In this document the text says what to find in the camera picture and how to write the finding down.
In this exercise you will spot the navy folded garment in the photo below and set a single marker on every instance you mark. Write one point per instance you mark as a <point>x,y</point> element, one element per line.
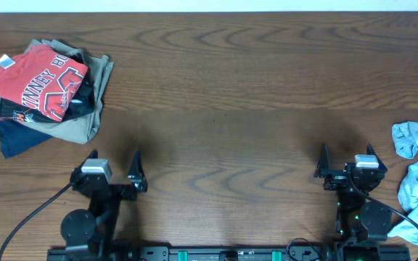
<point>16,138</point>

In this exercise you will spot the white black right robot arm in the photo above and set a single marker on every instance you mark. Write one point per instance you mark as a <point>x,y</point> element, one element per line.
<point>360,222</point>

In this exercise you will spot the khaki folded garment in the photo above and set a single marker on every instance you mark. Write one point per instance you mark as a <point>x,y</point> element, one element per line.
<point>82,129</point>

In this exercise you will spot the red orange soccer t-shirt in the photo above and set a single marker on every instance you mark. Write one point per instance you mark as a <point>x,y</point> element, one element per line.
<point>42,79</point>

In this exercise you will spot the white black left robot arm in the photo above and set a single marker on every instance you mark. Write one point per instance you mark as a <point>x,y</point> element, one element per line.
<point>89,233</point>

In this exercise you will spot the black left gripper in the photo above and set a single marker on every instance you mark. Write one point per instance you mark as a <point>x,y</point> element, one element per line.
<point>137,179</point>

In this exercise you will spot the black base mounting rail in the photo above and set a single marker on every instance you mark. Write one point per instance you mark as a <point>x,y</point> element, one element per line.
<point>294,252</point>

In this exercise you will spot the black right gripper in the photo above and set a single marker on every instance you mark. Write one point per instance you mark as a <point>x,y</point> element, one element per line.
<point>335,177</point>

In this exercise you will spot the black folded graphic shirt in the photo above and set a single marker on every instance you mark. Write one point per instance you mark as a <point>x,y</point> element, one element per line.
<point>80,105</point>

